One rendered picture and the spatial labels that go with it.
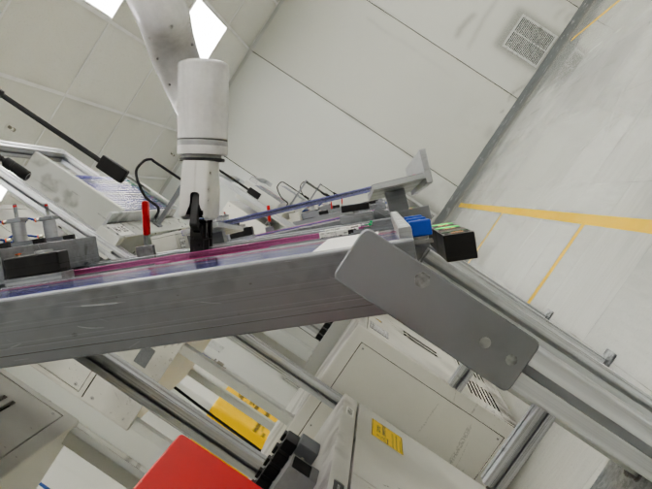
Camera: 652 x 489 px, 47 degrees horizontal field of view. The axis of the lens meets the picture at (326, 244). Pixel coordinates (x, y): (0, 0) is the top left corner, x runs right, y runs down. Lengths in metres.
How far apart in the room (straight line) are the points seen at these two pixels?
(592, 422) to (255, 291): 0.30
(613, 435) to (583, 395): 0.04
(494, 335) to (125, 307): 0.32
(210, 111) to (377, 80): 7.63
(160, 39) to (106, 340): 0.70
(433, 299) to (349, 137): 8.18
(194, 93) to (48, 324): 0.62
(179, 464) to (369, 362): 1.82
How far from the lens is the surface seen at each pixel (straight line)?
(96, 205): 2.36
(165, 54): 1.34
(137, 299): 0.69
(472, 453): 2.23
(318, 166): 8.77
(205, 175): 1.23
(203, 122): 1.24
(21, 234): 1.26
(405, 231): 0.67
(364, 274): 0.60
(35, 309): 0.72
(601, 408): 0.65
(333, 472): 1.02
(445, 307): 0.61
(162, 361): 2.24
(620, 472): 1.79
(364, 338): 2.13
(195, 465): 0.35
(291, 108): 8.86
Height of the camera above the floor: 0.76
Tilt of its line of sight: 2 degrees up
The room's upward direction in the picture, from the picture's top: 56 degrees counter-clockwise
